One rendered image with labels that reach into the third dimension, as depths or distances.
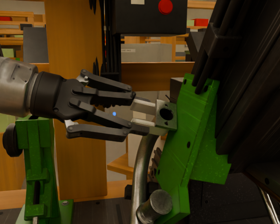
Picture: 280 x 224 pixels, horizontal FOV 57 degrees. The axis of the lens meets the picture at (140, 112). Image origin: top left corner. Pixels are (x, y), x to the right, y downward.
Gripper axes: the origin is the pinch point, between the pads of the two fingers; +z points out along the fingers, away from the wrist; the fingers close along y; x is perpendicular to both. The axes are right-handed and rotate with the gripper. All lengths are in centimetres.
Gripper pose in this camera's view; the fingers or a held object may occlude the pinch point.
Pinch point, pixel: (150, 118)
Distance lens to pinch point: 47.4
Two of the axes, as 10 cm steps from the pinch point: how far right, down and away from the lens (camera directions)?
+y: 0.5, -8.3, 5.5
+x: -3.1, 5.1, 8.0
